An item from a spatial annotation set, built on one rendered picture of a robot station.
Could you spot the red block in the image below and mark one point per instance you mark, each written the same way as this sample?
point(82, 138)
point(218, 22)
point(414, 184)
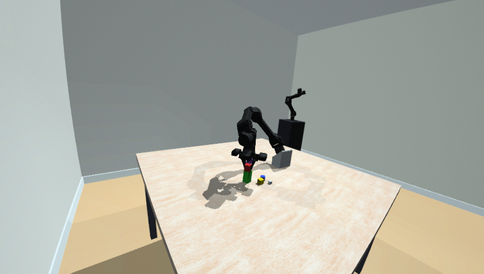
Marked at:
point(247, 167)

